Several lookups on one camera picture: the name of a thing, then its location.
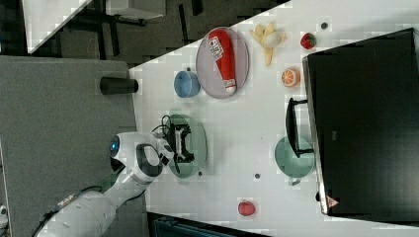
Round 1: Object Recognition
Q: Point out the pink round plate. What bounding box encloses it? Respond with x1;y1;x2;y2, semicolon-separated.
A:
196;28;249;99

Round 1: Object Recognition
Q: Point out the blue metal frame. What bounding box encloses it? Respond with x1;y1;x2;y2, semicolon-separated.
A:
147;212;268;237

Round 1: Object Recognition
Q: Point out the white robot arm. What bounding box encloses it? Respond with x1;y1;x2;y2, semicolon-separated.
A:
32;123;194;237

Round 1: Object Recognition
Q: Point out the white side table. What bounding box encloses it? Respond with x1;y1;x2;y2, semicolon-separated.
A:
22;0;92;54

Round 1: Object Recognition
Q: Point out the red ketchup bottle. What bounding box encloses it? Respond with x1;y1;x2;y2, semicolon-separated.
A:
209;29;237;94

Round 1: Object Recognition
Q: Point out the black cylinder post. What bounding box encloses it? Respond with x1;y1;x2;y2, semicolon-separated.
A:
100;77;139;95

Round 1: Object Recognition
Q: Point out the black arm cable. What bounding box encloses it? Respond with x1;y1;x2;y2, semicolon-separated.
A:
151;114;173;136

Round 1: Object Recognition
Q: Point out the orange half toy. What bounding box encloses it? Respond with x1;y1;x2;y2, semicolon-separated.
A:
282;68;300;88

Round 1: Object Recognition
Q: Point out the blue cup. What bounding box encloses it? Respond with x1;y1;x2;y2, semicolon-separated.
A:
174;71;201;98

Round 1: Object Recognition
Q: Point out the red strawberry toy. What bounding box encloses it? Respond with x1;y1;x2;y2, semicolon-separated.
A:
300;33;317;49
238;201;256;216

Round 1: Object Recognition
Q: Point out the peeled banana toy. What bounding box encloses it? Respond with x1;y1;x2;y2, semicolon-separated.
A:
249;23;286;67

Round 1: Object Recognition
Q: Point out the green oval strainer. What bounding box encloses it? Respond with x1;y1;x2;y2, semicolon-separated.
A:
167;115;208;179

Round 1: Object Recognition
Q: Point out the black toaster oven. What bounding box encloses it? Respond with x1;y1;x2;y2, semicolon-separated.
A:
286;28;419;226

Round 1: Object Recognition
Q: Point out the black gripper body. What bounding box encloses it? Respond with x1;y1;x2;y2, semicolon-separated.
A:
167;123;188;162

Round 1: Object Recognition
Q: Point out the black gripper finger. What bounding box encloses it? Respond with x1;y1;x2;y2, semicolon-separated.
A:
178;154;195;163
177;124;191;133

